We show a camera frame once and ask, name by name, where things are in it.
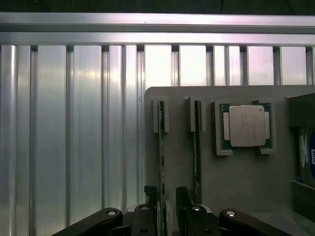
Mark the hard disk with blue label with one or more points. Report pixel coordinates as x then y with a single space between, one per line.
307 159

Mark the silver CPU on green board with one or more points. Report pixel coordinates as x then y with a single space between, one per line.
246 125

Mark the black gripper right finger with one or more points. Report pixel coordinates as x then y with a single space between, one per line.
183 216

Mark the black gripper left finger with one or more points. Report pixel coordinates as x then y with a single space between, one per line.
145 221

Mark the grey parts rack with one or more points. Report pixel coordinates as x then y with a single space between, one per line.
246 179

